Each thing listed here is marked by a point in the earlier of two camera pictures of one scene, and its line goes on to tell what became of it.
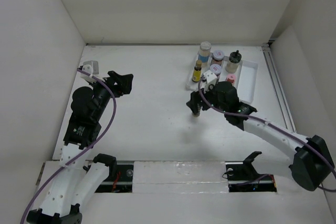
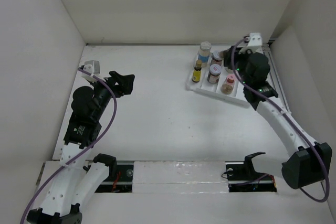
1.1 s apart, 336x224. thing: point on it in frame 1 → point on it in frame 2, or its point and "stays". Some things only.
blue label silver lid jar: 204,53 stays
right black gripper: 195,98 → 228,63
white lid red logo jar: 218,57 stays
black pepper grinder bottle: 195,108 → 226,54
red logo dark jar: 216,68 stays
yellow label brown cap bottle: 197,72 stays
